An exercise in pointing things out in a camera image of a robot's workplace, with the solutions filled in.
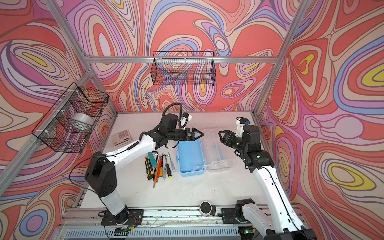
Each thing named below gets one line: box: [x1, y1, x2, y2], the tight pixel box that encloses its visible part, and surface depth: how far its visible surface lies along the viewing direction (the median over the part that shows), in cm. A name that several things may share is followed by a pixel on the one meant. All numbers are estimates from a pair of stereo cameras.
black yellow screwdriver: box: [164, 154, 173, 178], surface depth 90 cm
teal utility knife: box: [147, 151, 158, 167], surface depth 93 cm
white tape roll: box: [71, 113, 95, 131], surface depth 73 cm
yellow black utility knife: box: [144, 155, 154, 180], surface depth 90 cm
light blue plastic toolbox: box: [176, 138, 207, 177], surface depth 92 cm
